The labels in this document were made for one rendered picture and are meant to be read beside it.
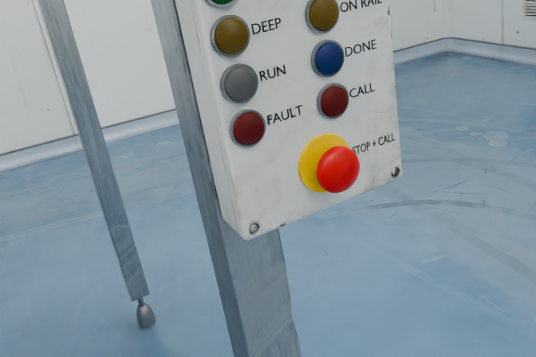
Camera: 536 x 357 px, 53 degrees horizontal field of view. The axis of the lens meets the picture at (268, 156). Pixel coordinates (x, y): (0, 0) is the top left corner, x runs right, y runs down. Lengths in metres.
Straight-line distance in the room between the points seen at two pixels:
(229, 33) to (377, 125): 0.17
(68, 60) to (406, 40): 3.50
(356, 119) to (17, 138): 3.50
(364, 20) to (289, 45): 0.07
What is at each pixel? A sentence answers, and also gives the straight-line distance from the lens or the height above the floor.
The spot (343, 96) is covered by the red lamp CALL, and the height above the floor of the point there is 0.97.
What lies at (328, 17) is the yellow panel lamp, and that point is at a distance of 0.44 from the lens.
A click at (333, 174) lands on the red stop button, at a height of 0.91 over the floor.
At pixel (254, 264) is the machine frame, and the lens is 0.54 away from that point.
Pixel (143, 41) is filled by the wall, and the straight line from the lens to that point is 3.82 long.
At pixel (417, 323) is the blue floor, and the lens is 1.70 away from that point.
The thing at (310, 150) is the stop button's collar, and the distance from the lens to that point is 0.45.
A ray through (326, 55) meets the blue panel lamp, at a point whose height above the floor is 1.00.
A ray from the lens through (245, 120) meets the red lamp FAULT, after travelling 0.41.
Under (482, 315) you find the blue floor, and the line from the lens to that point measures 1.74.
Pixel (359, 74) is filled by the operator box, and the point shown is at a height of 0.98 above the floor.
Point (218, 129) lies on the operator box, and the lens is 0.42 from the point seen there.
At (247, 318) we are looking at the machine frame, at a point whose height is 0.75.
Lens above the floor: 1.10
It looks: 22 degrees down
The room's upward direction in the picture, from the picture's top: 10 degrees counter-clockwise
